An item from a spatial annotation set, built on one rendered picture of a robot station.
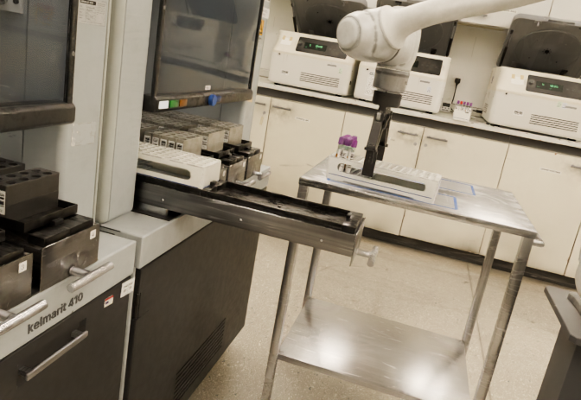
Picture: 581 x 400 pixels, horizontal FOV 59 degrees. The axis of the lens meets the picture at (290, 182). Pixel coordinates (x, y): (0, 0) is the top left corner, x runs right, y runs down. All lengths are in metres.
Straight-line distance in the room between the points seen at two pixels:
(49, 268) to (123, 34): 0.45
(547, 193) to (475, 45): 1.19
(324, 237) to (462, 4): 0.58
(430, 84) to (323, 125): 0.72
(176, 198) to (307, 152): 2.39
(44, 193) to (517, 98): 2.89
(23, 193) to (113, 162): 0.25
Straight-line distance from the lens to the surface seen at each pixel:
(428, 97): 3.35
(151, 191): 1.17
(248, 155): 1.56
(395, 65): 1.35
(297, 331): 1.71
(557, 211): 3.52
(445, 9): 1.20
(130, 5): 1.05
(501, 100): 3.37
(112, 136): 1.06
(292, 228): 1.06
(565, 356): 1.30
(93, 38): 0.97
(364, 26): 1.18
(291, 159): 3.50
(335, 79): 3.39
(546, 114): 3.41
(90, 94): 0.98
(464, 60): 3.97
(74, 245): 0.88
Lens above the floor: 1.14
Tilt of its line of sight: 14 degrees down
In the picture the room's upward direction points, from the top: 10 degrees clockwise
